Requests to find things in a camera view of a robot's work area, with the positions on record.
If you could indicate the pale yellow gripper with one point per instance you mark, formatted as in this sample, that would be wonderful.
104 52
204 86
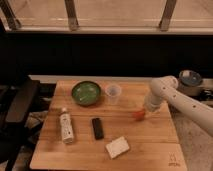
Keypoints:
148 112

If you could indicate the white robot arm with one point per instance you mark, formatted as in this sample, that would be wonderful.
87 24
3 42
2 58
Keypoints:
165 89

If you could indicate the white sponge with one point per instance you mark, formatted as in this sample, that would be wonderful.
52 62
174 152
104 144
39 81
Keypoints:
117 147

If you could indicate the clear plastic cup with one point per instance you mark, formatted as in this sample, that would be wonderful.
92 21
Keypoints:
113 92

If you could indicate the grey round dish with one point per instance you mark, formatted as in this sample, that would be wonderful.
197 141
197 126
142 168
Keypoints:
190 78

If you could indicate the black rectangular block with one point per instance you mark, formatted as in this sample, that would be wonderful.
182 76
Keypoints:
97 128

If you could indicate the wooden cutting board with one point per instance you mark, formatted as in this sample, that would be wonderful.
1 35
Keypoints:
154 144

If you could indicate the green bowl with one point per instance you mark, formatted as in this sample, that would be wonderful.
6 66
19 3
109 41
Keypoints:
86 93

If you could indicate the white tube bottle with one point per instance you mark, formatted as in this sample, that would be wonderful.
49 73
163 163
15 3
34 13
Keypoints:
67 133

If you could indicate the black chair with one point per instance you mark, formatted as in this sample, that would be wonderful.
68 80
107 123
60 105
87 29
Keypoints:
14 134

